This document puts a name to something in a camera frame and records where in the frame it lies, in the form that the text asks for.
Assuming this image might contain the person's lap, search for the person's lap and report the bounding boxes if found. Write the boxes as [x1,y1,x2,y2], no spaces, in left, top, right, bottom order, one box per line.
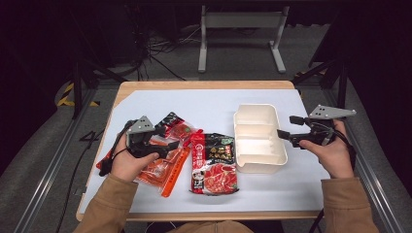
[167,220,255,233]

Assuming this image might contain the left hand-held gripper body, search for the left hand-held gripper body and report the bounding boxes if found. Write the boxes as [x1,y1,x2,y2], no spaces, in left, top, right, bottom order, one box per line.
[123,115,169,159]

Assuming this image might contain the wooden table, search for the wooden table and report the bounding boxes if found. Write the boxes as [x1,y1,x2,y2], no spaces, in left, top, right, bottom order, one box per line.
[75,80,332,223]

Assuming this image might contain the black and yellow floor tape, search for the black and yellow floor tape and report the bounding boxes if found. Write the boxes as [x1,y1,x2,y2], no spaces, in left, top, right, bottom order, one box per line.
[55,82,100,108]

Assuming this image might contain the red and black sauce packet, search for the red and black sauce packet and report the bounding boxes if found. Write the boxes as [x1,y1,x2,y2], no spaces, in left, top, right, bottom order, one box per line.
[189,131,240,196]

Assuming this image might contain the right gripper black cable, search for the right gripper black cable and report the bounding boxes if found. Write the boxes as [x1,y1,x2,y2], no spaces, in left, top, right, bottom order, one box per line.
[332,127,358,171]

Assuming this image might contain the aluminium rail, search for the aluminium rail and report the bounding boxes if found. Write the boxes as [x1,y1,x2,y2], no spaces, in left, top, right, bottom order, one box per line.
[322,86,407,233]
[13,86,98,233]

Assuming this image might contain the white divided plastic container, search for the white divided plastic container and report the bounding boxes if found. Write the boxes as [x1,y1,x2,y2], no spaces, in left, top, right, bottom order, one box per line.
[232,103,289,175]

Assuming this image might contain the white metal desk frame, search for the white metal desk frame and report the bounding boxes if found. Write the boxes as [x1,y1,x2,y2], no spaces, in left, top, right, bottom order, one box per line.
[197,4,291,74]

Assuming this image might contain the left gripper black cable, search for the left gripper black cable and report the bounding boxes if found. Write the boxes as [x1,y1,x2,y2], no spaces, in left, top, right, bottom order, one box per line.
[98,119,135,178]

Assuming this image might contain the black metal stand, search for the black metal stand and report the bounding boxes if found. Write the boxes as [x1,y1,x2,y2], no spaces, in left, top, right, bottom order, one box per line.
[68,56,128,120]
[292,57,352,110]

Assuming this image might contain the bundle of floor cables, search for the bundle of floor cables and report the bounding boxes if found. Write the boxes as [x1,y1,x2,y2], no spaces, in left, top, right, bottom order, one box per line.
[124,4,203,82]

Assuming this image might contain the person's right hand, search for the person's right hand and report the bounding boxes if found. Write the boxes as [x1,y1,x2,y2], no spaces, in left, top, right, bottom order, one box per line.
[298,118,356,180]

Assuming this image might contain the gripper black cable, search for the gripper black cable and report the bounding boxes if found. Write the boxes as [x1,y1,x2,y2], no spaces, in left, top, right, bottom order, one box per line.
[332,127,358,171]
[98,119,135,178]

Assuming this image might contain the person's left hand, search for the person's left hand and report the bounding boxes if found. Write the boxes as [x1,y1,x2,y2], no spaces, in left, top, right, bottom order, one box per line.
[111,134,160,183]

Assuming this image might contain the black floor cable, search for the black floor cable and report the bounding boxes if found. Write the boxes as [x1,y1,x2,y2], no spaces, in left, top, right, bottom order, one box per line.
[55,129,108,233]

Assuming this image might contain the white table mat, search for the white table mat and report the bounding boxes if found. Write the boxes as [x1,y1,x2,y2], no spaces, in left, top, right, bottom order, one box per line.
[79,88,331,215]

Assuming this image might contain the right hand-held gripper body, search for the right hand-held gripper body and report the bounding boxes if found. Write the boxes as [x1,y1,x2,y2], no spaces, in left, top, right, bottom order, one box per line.
[292,104,358,150]

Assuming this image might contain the small black and red packet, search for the small black and red packet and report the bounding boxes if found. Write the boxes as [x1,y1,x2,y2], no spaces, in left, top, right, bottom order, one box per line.
[154,111,201,144]

